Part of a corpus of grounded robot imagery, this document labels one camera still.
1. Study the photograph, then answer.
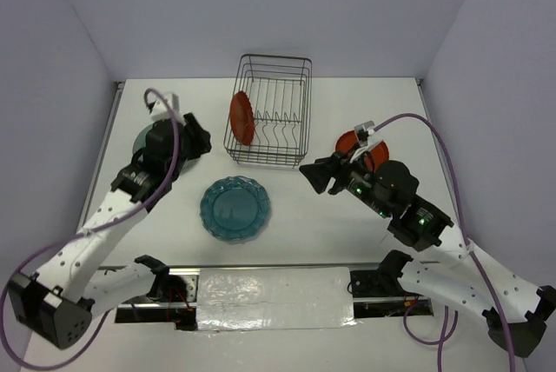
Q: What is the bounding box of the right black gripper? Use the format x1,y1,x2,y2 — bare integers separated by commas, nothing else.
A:
297,142,390,216

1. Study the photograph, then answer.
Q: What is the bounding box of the light green plate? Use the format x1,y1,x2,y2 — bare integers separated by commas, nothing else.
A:
132,123,197,175

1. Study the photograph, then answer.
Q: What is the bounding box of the small orange scalloped plate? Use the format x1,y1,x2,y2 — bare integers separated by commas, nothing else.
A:
335,130,389,172

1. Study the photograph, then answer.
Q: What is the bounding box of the teal embossed plate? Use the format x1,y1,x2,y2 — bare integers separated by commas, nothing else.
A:
200,176,271,243

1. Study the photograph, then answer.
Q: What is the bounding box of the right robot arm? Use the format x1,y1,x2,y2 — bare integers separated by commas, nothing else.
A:
300,152,555,358

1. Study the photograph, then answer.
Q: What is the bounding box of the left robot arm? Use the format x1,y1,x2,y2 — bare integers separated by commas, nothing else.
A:
8,113,211,349

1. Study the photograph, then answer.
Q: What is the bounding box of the red plate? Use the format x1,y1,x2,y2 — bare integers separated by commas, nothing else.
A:
229,91,255,146

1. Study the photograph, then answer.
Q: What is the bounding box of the silver foil cover panel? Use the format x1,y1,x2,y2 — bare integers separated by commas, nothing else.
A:
196,267,355,331

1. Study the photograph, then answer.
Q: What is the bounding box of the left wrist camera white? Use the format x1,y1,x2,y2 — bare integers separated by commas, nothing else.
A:
143,91,184,124

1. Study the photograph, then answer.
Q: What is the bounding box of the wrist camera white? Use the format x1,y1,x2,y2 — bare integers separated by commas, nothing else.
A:
350,121,382,163
143,91,184,124

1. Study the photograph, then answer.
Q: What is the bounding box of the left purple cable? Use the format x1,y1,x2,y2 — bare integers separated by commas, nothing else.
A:
0,88,183,369

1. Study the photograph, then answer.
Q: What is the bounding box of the purple cable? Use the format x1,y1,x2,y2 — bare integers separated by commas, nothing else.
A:
373,113,518,372
0,88,183,369

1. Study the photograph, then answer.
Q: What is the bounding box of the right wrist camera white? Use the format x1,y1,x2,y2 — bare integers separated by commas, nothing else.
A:
350,121,382,163

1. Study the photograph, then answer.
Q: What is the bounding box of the wire dish rack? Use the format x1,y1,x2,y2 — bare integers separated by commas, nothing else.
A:
223,53,313,168

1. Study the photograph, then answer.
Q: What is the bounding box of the black mounting rail base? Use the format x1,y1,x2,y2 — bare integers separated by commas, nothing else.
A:
115,267,433,332

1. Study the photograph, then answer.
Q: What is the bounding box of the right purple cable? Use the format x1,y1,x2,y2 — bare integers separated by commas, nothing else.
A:
373,113,518,372

